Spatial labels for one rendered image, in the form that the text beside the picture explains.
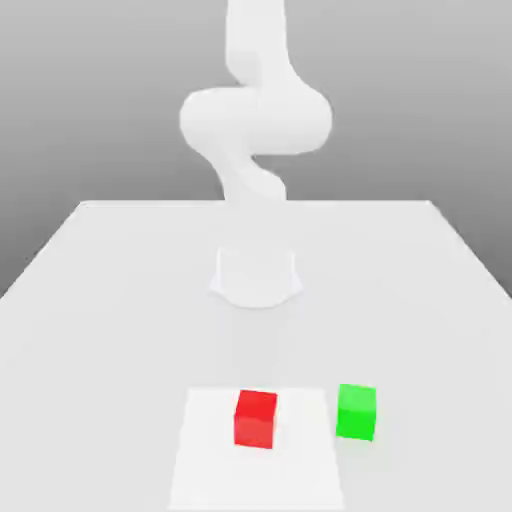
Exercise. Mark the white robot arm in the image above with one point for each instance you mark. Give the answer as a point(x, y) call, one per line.
point(256, 120)

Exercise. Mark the small red cube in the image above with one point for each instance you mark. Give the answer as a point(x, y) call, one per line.
point(255, 420)

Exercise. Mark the small green cube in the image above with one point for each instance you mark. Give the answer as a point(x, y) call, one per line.
point(356, 412)

